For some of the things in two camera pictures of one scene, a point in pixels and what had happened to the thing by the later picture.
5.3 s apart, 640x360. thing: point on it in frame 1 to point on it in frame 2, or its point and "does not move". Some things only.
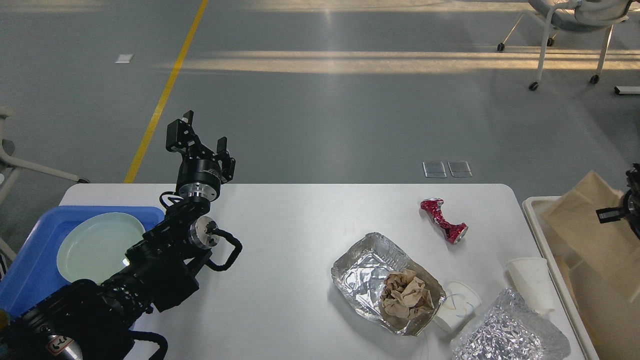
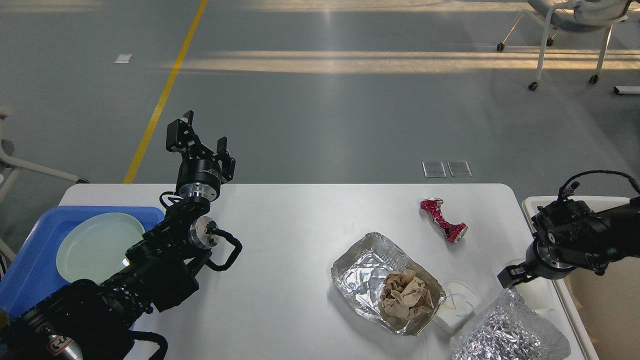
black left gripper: (198, 183) does not move
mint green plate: (95, 249) does not move
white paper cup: (531, 278) does not move
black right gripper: (632, 203) to (541, 261)
